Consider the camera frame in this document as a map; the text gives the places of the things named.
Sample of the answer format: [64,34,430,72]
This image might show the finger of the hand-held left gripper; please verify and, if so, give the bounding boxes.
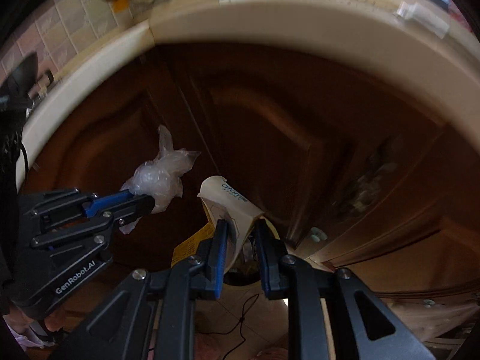
[22,189,134,229]
[32,195,156,250]

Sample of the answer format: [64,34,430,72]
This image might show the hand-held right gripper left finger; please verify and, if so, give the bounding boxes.
[50,219,229,360]

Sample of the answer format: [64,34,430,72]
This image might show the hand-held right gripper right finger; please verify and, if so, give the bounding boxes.
[256,220,437,360]

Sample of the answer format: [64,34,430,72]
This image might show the dark round waste bin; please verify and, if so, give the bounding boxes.
[225,259,263,287]

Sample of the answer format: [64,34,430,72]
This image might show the clear plastic bag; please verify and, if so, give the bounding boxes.
[120,124,202,235]

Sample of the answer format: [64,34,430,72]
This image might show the white yellow paper carton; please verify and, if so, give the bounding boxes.
[172,175,280,271]

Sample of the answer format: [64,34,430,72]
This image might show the person's left hand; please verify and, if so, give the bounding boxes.
[41,304,91,336]

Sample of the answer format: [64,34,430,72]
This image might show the pink cloth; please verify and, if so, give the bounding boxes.
[3,317,44,350]

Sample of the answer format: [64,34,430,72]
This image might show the black wok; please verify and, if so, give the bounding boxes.
[0,52,40,113]

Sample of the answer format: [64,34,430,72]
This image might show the clear plastic wrapper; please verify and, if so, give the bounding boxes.
[397,1,450,39]

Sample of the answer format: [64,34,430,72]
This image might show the thin black cord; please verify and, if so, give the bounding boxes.
[195,294,261,360]

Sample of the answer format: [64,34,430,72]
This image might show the black cable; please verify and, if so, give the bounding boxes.
[2,127,31,181]

